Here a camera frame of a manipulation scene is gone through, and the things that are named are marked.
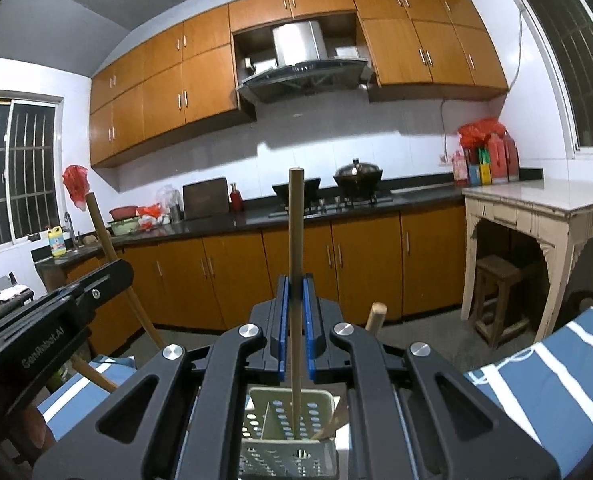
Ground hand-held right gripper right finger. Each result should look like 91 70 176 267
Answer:
301 274 562 480

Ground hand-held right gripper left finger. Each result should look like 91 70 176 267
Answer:
31 274 292 480

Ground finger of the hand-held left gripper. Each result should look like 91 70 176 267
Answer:
36 258 135 318

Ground green perforated chopstick holder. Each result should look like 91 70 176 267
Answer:
239 386 338 480

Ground person's left hand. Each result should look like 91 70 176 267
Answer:
19 404 58 457

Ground yellow detergent bottle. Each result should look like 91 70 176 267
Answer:
48 226 67 258

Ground wooden lower kitchen cabinets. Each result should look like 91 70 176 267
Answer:
36 205 470 356

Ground hanging red plastic bag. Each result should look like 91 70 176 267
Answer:
62 165 90 211

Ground black kitchen countertop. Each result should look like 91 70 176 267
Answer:
0 167 545 311

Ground clear plastic bag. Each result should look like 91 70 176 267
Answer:
156 185 182 211

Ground black gas stove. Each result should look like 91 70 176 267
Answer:
268 192 393 218

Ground open black wok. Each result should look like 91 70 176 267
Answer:
271 177 322 206

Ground dark cutting board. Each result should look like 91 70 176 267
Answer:
182 177 230 221

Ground black wok with lid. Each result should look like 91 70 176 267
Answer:
333 158 383 198

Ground wooden stool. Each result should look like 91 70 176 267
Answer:
474 255 542 351

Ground red oil bottle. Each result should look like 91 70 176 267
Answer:
504 135 521 182
487 132 508 183

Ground cream wooden side table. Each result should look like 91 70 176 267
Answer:
461 177 593 343

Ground blue striped tablecloth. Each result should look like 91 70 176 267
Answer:
36 307 593 480

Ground large red plastic bag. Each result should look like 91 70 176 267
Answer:
458 118 508 148

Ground steel range hood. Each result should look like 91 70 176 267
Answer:
234 19 377 106

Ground barred window with white frame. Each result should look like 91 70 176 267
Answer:
0 90 64 261
507 0 593 161

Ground wooden upper wall cabinets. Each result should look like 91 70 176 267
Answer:
89 0 508 168

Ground short dark wall cable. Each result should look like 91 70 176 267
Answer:
439 97 451 163

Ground long thin wall cable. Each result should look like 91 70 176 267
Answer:
507 5 525 88

